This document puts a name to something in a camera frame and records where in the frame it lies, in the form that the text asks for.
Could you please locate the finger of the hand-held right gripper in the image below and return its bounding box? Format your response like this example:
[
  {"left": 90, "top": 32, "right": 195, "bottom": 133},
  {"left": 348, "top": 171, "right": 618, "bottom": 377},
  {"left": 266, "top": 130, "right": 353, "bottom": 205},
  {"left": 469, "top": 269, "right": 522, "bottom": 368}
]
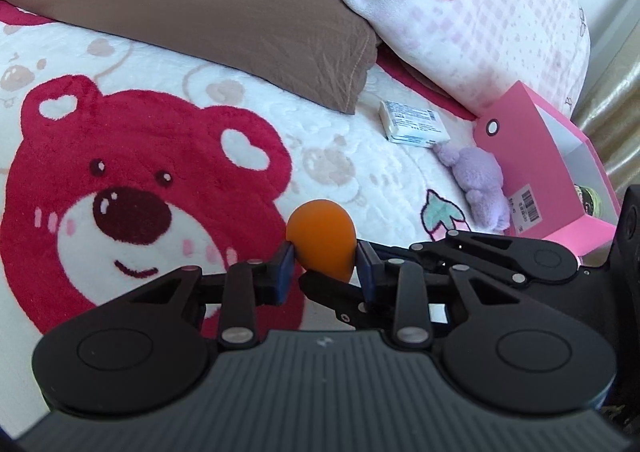
[
  {"left": 372, "top": 228, "right": 527, "bottom": 285},
  {"left": 299, "top": 268, "right": 397, "bottom": 333}
]

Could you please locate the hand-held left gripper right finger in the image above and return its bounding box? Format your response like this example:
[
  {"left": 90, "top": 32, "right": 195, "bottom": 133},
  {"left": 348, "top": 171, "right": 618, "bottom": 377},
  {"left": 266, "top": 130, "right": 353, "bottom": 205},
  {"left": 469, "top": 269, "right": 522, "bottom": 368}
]
[{"left": 356, "top": 241, "right": 523, "bottom": 347}]

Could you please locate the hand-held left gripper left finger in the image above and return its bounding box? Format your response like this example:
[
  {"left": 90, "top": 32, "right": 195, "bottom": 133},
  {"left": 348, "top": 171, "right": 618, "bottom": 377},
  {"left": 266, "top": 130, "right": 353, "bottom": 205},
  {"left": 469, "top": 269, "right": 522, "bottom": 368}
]
[{"left": 102, "top": 241, "right": 297, "bottom": 349}]

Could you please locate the orange makeup sponge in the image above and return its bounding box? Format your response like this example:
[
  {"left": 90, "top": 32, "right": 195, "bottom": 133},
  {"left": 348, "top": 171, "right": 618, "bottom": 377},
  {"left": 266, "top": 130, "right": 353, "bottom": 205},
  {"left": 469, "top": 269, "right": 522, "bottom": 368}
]
[{"left": 286, "top": 199, "right": 357, "bottom": 283}]

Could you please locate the green yarn ball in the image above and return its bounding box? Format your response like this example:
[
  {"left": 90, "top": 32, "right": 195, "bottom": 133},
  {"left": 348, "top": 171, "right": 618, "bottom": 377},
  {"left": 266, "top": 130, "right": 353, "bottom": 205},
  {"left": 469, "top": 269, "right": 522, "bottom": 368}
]
[{"left": 573, "top": 183, "right": 615, "bottom": 220}]

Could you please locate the purple plush toy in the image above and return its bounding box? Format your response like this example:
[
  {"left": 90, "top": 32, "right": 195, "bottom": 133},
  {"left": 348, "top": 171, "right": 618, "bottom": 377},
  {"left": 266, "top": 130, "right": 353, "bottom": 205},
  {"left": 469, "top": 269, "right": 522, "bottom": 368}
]
[{"left": 432, "top": 142, "right": 512, "bottom": 233}]

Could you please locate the pink cardboard box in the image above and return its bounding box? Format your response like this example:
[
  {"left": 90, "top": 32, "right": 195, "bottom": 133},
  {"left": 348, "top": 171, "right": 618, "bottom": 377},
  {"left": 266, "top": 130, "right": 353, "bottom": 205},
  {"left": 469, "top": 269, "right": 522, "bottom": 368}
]
[{"left": 474, "top": 80, "right": 621, "bottom": 258}]

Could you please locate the white tissue pack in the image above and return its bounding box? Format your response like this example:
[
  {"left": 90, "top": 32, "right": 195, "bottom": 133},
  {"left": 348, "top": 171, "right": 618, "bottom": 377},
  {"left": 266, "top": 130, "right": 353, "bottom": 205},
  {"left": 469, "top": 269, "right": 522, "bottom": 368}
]
[{"left": 378, "top": 100, "right": 451, "bottom": 149}]

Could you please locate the shiny beige curtain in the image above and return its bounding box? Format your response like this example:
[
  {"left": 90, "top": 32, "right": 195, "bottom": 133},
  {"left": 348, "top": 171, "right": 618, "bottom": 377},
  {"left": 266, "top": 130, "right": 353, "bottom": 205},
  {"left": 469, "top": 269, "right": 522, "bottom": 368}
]
[{"left": 572, "top": 0, "right": 640, "bottom": 193}]

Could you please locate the pink checked pillow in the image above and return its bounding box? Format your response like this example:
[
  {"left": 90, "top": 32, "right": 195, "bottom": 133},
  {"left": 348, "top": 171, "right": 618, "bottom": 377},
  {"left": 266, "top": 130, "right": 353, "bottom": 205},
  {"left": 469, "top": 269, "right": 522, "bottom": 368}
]
[{"left": 299, "top": 0, "right": 592, "bottom": 120}]

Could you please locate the bear printed blanket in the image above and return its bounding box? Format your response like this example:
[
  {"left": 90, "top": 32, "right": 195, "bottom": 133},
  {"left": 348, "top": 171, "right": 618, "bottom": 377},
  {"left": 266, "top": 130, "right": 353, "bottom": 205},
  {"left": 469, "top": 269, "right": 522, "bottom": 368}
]
[{"left": 0, "top": 0, "right": 616, "bottom": 433}]

